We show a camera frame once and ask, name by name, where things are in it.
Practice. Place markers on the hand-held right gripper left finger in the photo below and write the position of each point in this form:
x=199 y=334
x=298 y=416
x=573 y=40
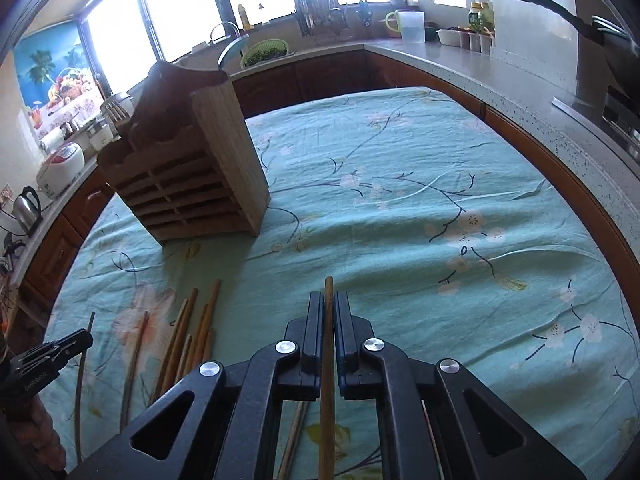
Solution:
x=315 y=330

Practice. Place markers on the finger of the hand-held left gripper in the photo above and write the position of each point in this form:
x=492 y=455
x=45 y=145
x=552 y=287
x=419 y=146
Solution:
x=75 y=340

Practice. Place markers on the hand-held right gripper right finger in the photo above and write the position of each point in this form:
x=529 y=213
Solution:
x=344 y=330

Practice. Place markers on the single brown chopstick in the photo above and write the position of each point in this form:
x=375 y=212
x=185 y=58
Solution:
x=326 y=435

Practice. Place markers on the group of wooden chopsticks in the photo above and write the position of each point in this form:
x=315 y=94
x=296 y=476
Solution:
x=200 y=320

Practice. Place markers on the wooden utensil holder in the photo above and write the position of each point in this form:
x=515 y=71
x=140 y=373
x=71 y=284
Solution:
x=230 y=160

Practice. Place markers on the dish rack with utensils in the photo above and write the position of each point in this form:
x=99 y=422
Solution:
x=317 y=12

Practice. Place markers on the person's left hand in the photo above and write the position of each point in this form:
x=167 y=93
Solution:
x=45 y=435

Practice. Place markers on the green floral tablecloth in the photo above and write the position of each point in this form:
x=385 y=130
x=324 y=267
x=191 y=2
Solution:
x=400 y=210

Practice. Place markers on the steel electric kettle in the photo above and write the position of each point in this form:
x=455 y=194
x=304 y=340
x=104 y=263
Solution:
x=27 y=210

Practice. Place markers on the white and red rice cooker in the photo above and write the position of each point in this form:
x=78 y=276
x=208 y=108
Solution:
x=60 y=167

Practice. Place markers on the paper towel roll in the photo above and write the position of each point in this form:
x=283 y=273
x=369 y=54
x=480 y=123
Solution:
x=52 y=141

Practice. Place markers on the white electric pot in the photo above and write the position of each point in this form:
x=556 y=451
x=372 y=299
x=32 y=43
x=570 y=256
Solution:
x=102 y=135

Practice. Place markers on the green colander with vegetables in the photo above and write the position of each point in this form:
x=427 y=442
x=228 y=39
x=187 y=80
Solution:
x=265 y=52

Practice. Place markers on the chrome kitchen faucet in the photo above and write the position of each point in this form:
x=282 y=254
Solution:
x=232 y=47

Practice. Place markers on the white lidded container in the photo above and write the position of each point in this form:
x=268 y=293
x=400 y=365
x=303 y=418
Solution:
x=447 y=36

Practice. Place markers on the knife holder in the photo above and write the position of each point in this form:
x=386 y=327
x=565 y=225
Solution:
x=364 y=15

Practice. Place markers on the row of spice jars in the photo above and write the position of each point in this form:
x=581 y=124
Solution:
x=477 y=41

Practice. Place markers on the yellow bottle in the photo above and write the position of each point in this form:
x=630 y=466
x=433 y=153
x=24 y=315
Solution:
x=245 y=17

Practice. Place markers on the small dark-capped bottle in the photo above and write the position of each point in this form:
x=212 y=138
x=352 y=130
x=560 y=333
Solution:
x=261 y=12

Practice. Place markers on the green drink bottles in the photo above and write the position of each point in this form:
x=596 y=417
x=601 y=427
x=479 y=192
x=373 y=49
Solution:
x=480 y=16

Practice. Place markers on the kitchen window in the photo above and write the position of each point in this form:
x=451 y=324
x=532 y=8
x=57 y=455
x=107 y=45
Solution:
x=175 y=10

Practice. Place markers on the steel stove top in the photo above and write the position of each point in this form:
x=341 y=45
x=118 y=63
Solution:
x=615 y=115

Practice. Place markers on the wall socket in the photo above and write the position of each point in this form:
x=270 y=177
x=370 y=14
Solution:
x=7 y=195

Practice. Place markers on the tropical fruit wall poster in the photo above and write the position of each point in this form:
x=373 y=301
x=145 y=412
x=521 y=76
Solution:
x=50 y=75

